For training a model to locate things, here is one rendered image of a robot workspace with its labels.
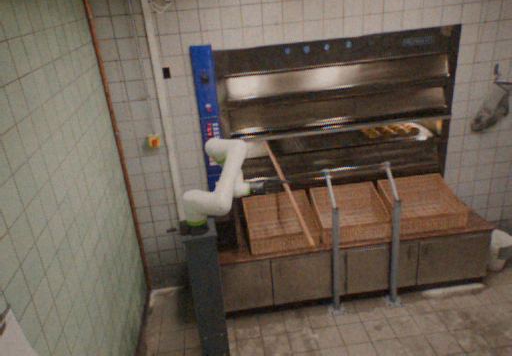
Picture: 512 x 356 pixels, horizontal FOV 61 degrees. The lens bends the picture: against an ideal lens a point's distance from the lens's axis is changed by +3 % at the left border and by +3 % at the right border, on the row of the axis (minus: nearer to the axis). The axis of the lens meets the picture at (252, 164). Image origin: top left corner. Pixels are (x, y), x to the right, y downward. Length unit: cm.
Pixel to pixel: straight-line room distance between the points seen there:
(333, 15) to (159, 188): 195
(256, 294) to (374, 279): 98
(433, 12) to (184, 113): 205
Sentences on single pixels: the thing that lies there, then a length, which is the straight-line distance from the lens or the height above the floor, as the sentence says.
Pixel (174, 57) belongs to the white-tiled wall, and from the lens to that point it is 333.
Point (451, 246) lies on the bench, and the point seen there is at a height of 45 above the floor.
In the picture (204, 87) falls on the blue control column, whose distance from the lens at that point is 334.
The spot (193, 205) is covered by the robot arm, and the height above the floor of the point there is 140.
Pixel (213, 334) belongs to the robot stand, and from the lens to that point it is 302.
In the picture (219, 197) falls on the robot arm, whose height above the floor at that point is 144.
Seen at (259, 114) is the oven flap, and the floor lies 156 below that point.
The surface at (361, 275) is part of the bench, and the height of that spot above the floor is 28.
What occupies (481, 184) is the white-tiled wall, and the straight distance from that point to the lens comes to 446.
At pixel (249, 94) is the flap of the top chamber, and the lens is 339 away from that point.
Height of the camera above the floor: 255
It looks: 23 degrees down
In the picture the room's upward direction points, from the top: 5 degrees counter-clockwise
